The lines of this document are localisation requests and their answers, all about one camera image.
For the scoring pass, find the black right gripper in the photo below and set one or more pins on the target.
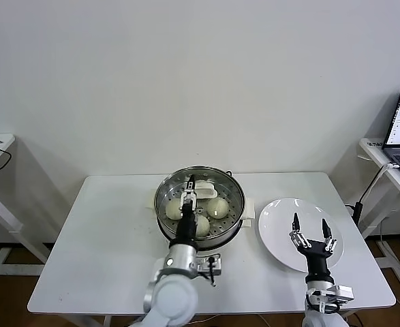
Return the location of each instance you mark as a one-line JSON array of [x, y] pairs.
[[317, 255]]

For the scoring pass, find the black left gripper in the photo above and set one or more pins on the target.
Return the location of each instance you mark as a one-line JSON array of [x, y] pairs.
[[186, 226]]

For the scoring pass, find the white steamed baozi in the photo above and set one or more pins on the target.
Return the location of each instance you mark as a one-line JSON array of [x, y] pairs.
[[172, 209], [203, 226], [218, 207]]

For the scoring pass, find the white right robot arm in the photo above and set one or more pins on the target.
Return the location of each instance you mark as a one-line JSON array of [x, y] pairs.
[[322, 320]]

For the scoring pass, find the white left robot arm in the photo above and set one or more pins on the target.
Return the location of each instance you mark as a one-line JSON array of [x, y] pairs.
[[172, 296]]

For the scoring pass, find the stainless steel steamer basket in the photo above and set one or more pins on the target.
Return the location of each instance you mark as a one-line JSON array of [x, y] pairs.
[[227, 235]]

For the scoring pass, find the round white plate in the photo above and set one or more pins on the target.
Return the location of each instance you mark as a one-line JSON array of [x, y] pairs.
[[278, 231]]

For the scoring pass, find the white electric cooker base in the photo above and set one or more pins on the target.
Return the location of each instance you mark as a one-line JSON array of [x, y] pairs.
[[232, 243]]

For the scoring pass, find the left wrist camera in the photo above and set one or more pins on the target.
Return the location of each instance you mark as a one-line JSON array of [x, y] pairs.
[[204, 264]]

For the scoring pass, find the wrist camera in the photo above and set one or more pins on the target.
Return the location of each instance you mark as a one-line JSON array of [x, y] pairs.
[[341, 293], [204, 264]]

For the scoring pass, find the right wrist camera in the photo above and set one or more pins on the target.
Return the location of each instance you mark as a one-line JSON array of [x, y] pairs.
[[341, 293]]

